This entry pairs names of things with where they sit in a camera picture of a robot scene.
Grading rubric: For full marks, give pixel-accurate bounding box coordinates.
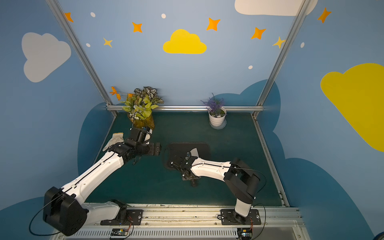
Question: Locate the green plant in amber vase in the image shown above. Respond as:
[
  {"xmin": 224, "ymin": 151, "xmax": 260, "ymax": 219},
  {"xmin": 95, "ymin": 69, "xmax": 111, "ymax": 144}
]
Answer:
[{"xmin": 110, "ymin": 87, "xmax": 164, "ymax": 131}]

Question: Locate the lavender plant in white pot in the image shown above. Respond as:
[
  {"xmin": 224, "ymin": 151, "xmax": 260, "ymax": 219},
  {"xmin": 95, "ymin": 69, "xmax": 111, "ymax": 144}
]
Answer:
[{"xmin": 202, "ymin": 94, "xmax": 227, "ymax": 130}]

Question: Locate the left small circuit board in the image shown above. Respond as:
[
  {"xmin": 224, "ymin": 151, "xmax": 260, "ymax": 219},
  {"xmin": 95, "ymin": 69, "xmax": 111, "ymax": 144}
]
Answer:
[{"xmin": 110, "ymin": 229, "xmax": 128, "ymax": 239}]

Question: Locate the aluminium frame back rail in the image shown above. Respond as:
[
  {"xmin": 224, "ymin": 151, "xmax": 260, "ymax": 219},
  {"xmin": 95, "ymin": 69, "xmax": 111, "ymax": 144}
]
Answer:
[{"xmin": 106, "ymin": 105, "xmax": 264, "ymax": 112}]

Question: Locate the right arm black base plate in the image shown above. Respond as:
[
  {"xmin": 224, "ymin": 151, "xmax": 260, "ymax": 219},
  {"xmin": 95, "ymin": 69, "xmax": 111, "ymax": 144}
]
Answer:
[{"xmin": 217, "ymin": 209, "xmax": 262, "ymax": 225}]

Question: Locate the small circuit board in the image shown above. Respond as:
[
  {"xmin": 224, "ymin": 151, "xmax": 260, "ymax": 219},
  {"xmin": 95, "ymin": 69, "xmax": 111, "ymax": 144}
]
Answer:
[
  {"xmin": 110, "ymin": 229, "xmax": 128, "ymax": 239},
  {"xmin": 237, "ymin": 228, "xmax": 253, "ymax": 240}
]

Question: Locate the black cutting board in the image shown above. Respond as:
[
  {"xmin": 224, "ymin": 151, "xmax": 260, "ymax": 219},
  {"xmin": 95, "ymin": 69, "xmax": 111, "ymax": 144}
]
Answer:
[{"xmin": 162, "ymin": 143, "xmax": 212, "ymax": 170}]

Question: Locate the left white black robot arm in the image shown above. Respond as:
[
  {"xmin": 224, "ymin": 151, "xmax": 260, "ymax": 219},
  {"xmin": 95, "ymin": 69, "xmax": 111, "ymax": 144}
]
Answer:
[{"xmin": 43, "ymin": 127, "xmax": 161, "ymax": 236}]

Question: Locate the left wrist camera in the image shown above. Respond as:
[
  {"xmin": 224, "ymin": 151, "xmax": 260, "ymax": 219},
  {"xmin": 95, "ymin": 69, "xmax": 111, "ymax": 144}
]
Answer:
[{"xmin": 129, "ymin": 127, "xmax": 153, "ymax": 145}]

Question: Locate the right small circuit board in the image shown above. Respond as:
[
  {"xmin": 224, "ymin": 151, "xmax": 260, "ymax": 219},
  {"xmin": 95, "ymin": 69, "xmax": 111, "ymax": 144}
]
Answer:
[{"xmin": 237, "ymin": 228, "xmax": 253, "ymax": 240}]

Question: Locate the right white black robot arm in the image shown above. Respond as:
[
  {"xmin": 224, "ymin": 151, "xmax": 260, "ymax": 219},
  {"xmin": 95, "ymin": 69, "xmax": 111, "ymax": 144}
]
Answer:
[{"xmin": 166, "ymin": 154, "xmax": 261, "ymax": 219}]

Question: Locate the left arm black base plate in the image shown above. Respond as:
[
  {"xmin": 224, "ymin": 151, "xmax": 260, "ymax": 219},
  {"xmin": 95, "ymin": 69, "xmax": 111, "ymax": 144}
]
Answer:
[{"xmin": 100, "ymin": 209, "xmax": 143, "ymax": 226}]

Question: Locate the cleaver knife black handle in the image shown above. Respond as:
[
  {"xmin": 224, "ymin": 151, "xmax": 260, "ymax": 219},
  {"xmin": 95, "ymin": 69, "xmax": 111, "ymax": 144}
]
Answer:
[{"xmin": 181, "ymin": 148, "xmax": 200, "ymax": 187}]

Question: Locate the white work glove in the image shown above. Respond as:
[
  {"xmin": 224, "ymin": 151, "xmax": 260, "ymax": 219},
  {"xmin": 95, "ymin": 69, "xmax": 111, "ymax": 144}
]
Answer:
[{"xmin": 102, "ymin": 133, "xmax": 124, "ymax": 152}]

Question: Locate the aluminium front rail platform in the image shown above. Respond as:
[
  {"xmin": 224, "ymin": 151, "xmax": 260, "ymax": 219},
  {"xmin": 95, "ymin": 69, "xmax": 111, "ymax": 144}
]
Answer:
[{"xmin": 69, "ymin": 205, "xmax": 310, "ymax": 240}]

